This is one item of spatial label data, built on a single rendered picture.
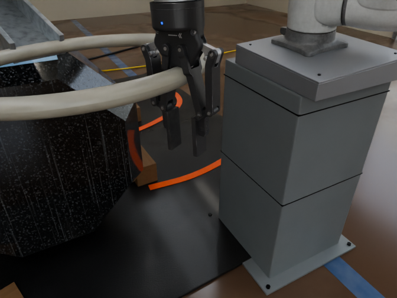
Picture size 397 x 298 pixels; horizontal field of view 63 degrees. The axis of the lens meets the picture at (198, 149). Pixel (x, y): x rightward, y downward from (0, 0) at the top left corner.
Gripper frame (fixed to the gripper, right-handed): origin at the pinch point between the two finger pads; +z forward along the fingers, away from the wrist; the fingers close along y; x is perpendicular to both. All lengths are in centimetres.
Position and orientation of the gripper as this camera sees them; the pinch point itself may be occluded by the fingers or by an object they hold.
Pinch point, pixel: (186, 132)
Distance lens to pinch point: 54.5
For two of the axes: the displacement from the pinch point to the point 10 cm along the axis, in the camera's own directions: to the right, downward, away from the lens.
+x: -5.3, 4.2, -7.3
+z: 0.5, 8.8, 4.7
